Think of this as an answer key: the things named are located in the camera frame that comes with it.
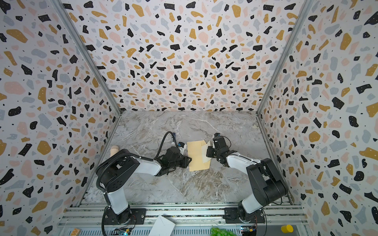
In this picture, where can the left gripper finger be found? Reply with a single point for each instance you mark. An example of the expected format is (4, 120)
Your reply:
(181, 157)
(183, 162)

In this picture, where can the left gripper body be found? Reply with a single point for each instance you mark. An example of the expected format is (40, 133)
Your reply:
(174, 164)

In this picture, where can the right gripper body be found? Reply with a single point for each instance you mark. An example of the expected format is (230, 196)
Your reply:
(212, 151)

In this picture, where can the cream paper letter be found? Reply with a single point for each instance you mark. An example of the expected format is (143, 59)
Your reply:
(204, 149)

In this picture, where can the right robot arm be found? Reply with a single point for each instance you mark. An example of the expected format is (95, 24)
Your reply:
(266, 180)

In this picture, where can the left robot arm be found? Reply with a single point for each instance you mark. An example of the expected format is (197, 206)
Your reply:
(113, 173)

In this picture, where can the wooden roller pin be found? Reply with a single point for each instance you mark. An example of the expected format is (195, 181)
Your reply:
(114, 150)

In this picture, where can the white paper sheet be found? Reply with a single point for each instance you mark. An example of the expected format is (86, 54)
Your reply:
(162, 227)

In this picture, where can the green plastic object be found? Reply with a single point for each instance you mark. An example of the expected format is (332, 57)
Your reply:
(220, 232)

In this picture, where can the right circuit board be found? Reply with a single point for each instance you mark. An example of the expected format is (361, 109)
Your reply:
(249, 230)

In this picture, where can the small circuit board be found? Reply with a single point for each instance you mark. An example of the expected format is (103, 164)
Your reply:
(124, 231)

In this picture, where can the yellow round object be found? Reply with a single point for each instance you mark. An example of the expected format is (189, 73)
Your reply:
(287, 229)

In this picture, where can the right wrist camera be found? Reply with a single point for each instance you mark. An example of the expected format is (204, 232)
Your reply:
(218, 138)

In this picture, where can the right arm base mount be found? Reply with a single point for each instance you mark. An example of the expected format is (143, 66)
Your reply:
(235, 215)

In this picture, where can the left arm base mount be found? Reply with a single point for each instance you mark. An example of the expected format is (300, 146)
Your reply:
(131, 216)

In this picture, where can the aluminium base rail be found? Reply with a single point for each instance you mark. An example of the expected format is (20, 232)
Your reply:
(191, 219)

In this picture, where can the right aluminium corner post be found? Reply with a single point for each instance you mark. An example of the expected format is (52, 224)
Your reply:
(291, 40)

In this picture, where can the aluminium corner post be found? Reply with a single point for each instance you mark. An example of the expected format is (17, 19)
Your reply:
(61, 12)
(291, 40)

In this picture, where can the left aluminium corner post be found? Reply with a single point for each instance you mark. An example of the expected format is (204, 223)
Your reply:
(61, 12)

